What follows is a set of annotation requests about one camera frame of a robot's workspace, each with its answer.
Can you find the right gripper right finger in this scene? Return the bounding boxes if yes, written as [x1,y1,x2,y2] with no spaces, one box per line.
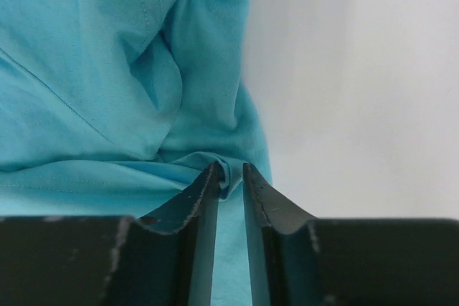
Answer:
[243,163,458,305]

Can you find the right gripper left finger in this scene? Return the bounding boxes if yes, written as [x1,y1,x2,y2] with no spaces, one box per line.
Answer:
[1,163,219,305]

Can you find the light teal polo shirt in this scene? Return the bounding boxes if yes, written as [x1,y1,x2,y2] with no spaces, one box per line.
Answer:
[1,0,270,305]

